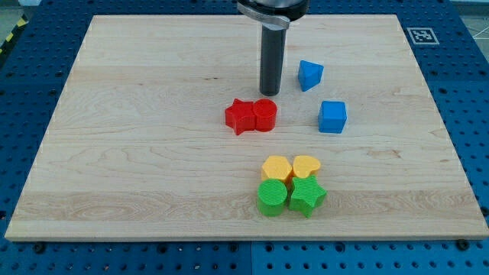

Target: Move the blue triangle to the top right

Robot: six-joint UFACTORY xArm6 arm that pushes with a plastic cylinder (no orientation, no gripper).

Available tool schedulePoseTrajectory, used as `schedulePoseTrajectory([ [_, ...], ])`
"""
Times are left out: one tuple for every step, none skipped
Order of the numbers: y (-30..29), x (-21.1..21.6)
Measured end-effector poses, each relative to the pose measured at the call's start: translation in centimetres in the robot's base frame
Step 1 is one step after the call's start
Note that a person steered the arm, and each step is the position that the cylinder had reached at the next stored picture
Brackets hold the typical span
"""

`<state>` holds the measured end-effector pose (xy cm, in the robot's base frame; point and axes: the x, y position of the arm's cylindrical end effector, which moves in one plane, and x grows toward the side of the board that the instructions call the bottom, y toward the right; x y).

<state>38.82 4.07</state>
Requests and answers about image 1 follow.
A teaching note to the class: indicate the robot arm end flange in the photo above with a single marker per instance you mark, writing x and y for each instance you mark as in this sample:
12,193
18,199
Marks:
277,14

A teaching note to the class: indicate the blue triangle block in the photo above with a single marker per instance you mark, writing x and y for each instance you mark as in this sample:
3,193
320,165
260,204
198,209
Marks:
309,74

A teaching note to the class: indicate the red star block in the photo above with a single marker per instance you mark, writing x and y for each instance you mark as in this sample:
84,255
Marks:
240,116

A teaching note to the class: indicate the red cylinder block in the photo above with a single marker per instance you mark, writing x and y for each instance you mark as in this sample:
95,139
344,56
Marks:
265,111

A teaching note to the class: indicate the yellow hexagon block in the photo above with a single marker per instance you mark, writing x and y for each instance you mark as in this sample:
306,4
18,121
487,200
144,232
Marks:
277,167

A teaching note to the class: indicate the green cylinder block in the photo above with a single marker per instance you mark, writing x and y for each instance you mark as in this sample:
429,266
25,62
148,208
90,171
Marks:
271,197

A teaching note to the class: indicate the yellow heart block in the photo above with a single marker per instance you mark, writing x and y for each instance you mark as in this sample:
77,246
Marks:
305,166

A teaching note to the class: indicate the wooden board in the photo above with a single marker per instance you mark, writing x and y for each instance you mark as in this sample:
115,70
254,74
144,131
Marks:
137,148

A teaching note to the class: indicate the green star block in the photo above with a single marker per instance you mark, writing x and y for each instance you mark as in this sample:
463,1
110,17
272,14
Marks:
306,195

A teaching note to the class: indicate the blue cube block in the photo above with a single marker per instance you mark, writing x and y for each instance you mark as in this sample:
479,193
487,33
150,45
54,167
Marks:
332,117

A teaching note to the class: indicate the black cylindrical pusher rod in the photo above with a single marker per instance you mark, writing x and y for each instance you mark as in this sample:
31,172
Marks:
272,53

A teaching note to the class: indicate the white fiducial marker tag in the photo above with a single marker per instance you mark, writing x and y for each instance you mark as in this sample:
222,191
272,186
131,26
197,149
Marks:
422,36

